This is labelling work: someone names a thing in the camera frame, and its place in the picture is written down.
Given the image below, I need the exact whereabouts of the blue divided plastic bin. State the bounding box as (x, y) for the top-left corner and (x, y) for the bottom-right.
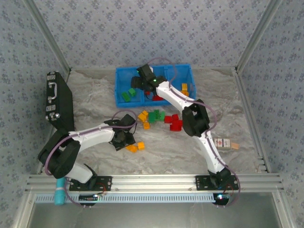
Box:
(115, 63), (197, 109)

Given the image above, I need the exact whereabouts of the large red lego brick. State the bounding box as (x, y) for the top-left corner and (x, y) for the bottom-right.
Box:
(170, 120), (183, 132)

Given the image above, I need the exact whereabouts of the left circuit board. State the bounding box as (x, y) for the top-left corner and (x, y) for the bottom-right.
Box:
(79, 194), (99, 202)

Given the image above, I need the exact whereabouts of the circuit board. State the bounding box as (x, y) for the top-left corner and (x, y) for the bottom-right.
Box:
(79, 194), (99, 202)
(213, 193), (230, 205)

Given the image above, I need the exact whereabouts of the black hard case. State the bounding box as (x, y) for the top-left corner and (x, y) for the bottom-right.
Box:
(45, 71), (75, 133)

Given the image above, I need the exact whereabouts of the teal cylinder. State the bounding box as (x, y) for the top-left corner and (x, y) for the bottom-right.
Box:
(54, 178), (67, 206)

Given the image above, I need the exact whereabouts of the small printed card box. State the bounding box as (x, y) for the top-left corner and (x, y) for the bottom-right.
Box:
(213, 138), (231, 150)

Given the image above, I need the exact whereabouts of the right circuit board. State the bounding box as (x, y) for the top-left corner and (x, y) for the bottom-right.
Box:
(213, 193), (230, 205)

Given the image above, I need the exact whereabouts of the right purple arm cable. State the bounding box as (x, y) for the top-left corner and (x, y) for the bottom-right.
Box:
(146, 57), (242, 209)

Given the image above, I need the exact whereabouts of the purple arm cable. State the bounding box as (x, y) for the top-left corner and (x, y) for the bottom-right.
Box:
(146, 57), (242, 209)
(44, 109), (138, 207)

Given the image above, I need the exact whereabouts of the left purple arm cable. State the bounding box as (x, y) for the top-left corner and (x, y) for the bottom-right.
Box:
(44, 109), (138, 207)

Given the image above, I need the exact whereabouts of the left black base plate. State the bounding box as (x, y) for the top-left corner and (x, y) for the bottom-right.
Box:
(68, 175), (113, 192)

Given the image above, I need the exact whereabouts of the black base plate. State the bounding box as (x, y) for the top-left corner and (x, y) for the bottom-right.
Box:
(195, 175), (239, 190)
(68, 175), (113, 192)

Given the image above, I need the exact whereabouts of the long aluminium base rail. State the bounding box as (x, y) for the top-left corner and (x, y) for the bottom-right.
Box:
(25, 174), (285, 193)

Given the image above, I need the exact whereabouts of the slotted white cable duct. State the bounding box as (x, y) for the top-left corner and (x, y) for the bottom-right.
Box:
(33, 192), (216, 204)

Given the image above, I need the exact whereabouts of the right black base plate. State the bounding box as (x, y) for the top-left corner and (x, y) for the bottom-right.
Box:
(195, 175), (239, 190)

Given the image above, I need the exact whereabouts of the aluminium corner post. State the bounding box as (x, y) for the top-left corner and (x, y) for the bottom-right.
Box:
(23, 0), (72, 73)
(235, 0), (285, 72)

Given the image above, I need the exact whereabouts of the aluminium frame leg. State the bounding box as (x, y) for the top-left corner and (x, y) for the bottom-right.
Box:
(272, 191), (294, 228)
(13, 192), (36, 228)

